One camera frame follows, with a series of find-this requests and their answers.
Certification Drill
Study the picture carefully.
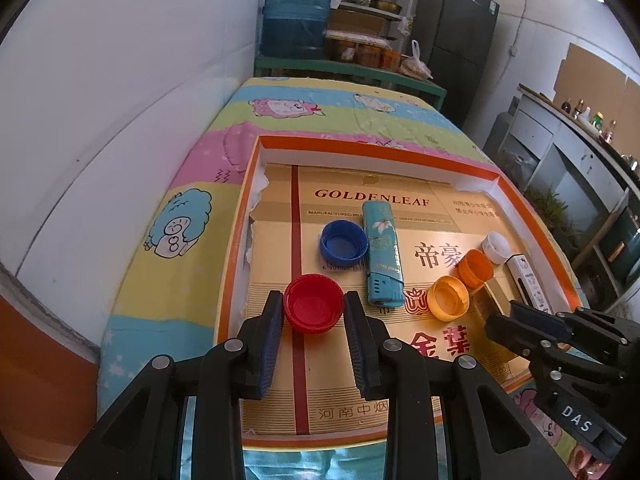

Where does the green bench table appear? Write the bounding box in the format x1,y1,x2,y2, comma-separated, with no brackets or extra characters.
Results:
254,55,448,111

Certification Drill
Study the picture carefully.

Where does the yellow-orange bottle cap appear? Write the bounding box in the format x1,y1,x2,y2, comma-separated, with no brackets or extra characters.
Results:
426,275,471,321

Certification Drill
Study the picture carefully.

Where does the red bottle cap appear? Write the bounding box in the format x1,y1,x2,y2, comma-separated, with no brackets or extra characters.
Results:
282,273,347,335

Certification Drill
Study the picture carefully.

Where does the orange-rimmed cardboard tray box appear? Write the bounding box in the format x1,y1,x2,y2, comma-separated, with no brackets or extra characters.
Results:
215,134,586,453

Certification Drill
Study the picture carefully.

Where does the blue bottle cap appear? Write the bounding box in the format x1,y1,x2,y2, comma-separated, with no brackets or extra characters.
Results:
319,220,370,262

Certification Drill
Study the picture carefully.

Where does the dark teal kitchen appliance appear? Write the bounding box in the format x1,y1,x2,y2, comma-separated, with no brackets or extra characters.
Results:
597,205,640,281

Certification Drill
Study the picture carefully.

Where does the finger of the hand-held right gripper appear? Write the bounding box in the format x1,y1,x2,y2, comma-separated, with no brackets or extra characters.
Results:
484,312,603,378
509,300,640,361

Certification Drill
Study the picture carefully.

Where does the brown cardboard box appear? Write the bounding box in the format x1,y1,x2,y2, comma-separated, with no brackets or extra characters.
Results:
327,10,388,36

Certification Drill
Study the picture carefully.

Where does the grey gas cylinder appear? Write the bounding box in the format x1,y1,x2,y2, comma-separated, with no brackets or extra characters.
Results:
492,97,521,161

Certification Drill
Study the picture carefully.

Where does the teal floral lighter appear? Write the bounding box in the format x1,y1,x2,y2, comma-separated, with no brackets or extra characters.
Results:
361,200,405,308

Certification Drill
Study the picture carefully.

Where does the white kitchen counter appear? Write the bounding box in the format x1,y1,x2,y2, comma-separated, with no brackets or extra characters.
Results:
495,85,640,311

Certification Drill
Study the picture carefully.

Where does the clear plastic bag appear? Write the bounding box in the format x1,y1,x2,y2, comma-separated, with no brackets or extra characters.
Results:
400,40,435,81

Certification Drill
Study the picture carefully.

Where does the white bottle cap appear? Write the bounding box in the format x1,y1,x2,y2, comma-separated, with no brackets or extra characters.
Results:
481,231,512,265

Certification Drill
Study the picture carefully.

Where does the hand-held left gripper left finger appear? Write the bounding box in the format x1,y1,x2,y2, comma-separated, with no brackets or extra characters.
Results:
55,290,286,480

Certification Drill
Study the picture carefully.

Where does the green potted plant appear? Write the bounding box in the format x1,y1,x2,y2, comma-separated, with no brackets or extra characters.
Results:
552,212,593,261
525,185,566,231

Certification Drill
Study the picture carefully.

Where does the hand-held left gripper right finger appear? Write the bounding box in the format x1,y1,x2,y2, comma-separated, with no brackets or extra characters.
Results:
344,290,576,480

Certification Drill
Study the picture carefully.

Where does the blue water jug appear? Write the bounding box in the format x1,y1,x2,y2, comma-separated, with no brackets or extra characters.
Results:
261,0,337,60

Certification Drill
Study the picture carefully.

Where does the dark grey refrigerator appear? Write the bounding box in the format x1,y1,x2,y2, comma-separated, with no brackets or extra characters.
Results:
407,0,501,128

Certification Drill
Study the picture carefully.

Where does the red-brown wooden door frame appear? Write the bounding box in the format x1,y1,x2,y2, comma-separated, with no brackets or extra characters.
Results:
0,260,108,466

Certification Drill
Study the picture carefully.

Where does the small gold box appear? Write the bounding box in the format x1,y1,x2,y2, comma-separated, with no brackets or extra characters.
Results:
470,280,516,321

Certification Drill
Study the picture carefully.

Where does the orange bottle cap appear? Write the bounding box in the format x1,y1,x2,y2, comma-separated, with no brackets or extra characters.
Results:
457,249,496,291

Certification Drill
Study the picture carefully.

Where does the cardboard wall panel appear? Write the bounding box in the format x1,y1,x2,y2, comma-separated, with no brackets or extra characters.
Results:
620,76,640,126
552,42,628,111

